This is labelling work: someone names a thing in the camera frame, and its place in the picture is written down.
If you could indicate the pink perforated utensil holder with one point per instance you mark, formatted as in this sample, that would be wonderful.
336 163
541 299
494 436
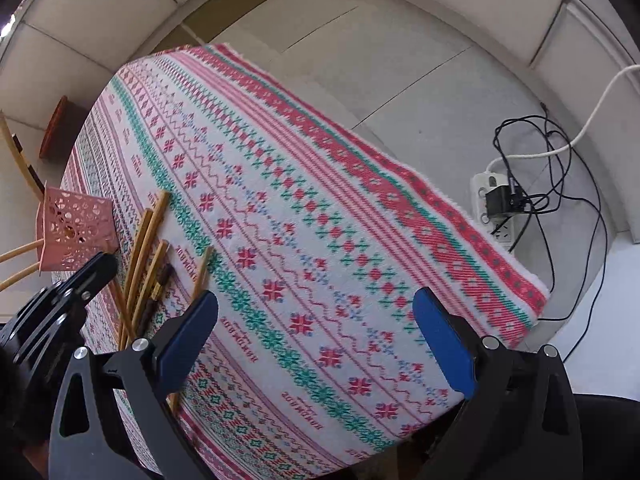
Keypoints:
75 230

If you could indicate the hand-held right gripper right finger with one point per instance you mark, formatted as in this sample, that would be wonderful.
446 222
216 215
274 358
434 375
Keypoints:
442 345

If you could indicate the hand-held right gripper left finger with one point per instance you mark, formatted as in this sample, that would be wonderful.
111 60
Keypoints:
187 340

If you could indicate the wooden chair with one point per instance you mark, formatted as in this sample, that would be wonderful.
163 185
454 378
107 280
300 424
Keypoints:
17 157

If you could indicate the black power adapter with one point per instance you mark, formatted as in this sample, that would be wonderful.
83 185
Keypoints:
500 200

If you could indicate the white power strip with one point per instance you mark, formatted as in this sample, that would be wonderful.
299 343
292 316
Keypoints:
482 210

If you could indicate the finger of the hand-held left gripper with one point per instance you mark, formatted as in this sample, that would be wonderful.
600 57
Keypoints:
55 322
75 280

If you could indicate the dark brown chopstick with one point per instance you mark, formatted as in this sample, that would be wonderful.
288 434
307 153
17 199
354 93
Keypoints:
156 295

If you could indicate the red green patterned tablecloth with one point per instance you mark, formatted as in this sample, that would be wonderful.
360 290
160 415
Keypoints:
310 240

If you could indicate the red-brown round stool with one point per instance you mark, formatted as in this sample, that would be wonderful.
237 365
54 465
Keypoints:
57 127

